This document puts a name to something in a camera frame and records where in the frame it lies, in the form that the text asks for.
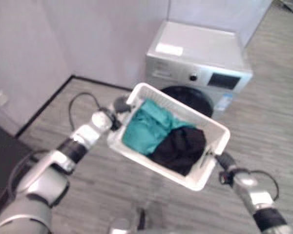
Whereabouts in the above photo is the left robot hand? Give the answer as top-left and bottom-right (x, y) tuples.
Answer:
(109, 96), (134, 122)

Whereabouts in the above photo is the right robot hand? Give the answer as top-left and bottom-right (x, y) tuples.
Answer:
(205, 150), (236, 171)

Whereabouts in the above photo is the white plastic laundry basket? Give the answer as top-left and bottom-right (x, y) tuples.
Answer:
(106, 82), (231, 191)

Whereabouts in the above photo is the dark round washer door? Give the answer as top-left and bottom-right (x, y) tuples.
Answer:
(160, 85), (214, 118)

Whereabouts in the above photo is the white label on washer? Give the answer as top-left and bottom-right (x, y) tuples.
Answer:
(155, 42), (184, 57)

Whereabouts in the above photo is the teal garment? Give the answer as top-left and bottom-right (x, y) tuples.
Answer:
(122, 98), (196, 156)

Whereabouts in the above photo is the black garment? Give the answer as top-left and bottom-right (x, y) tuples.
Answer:
(148, 128), (208, 176)

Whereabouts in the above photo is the blue energy sticker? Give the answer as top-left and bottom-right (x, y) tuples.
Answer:
(217, 94), (235, 113)

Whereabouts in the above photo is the silver front-load washing machine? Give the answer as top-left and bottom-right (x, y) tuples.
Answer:
(145, 20), (253, 120)

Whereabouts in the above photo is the dark cabinet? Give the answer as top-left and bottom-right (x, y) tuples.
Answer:
(0, 121), (36, 213)

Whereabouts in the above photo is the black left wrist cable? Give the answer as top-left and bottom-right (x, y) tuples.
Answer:
(68, 92), (105, 130)

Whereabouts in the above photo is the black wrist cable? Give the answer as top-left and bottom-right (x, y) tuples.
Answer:
(68, 92), (105, 130)
(249, 170), (279, 202)

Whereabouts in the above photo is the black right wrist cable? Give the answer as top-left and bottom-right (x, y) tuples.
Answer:
(249, 170), (279, 202)

